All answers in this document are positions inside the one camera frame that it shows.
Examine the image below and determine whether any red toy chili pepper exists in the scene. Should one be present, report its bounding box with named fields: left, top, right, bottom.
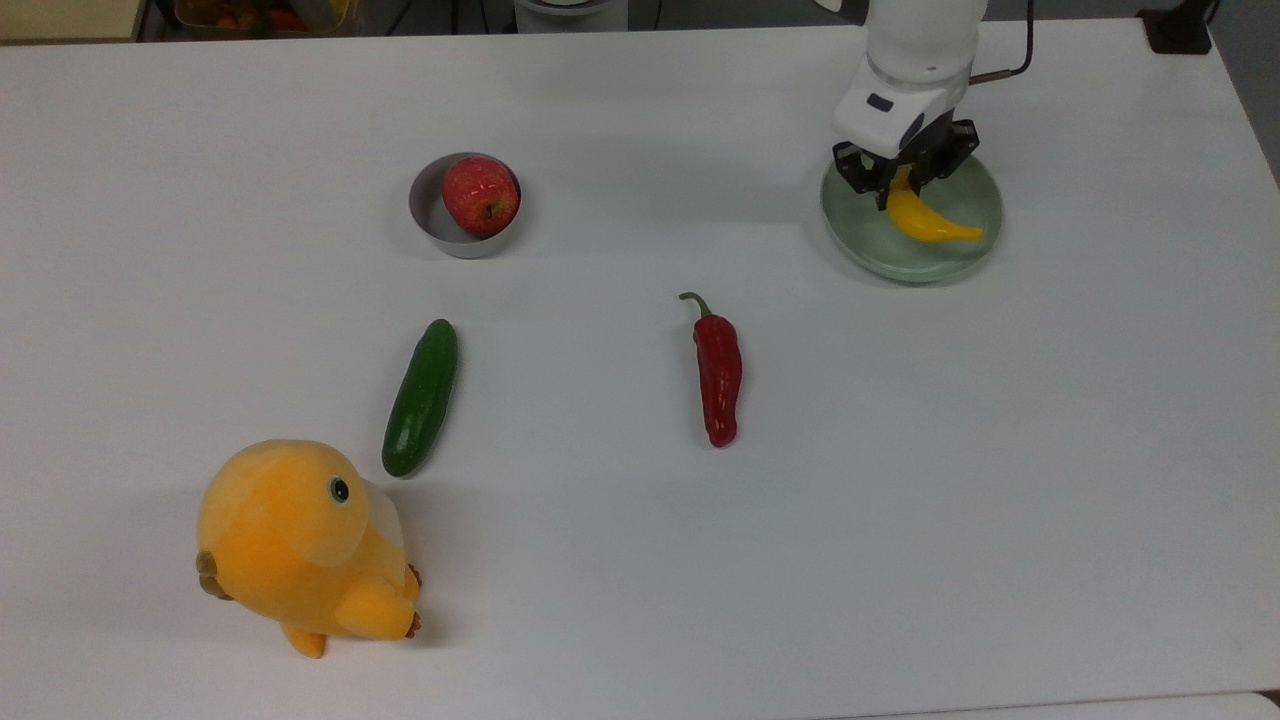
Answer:
left=679, top=291, right=744, bottom=449

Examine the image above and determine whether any red toy apple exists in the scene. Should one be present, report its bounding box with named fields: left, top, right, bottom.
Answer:
left=442, top=155, right=521, bottom=239

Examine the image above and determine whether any green toy cucumber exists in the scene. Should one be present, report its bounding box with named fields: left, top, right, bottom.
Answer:
left=381, top=318, right=460, bottom=478

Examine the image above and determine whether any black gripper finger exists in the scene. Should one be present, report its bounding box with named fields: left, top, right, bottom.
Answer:
left=833, top=143, right=893, bottom=211
left=912, top=120, right=979, bottom=189

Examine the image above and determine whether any black mount base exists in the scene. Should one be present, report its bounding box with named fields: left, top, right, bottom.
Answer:
left=1140, top=0, right=1217, bottom=56

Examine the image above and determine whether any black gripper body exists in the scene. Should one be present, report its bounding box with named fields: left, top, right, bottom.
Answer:
left=880, top=135, right=936, bottom=181

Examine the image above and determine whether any brown robot cable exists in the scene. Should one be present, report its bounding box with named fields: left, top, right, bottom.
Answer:
left=968, top=0, right=1036, bottom=86

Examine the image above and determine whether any clear bin of toy food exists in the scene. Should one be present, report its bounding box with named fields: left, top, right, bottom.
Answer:
left=174, top=0, right=363, bottom=37

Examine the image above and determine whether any grey round robot base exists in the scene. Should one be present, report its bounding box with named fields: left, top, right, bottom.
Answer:
left=513, top=0, right=629, bottom=33

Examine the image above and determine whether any grey metal bowl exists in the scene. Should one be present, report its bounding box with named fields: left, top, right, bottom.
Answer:
left=408, top=152, right=523, bottom=260

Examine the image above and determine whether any pale green plastic plate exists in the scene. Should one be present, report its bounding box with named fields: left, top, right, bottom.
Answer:
left=820, top=150, right=1004, bottom=284

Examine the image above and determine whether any tan cardboard box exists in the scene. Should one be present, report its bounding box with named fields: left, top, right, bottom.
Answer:
left=0, top=0, right=147, bottom=43

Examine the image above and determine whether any orange plush dinosaur toy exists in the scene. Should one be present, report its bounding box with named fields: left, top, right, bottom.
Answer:
left=195, top=439, right=424, bottom=659

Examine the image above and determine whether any yellow toy banana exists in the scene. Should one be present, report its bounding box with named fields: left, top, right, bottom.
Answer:
left=886, top=165, right=985, bottom=244

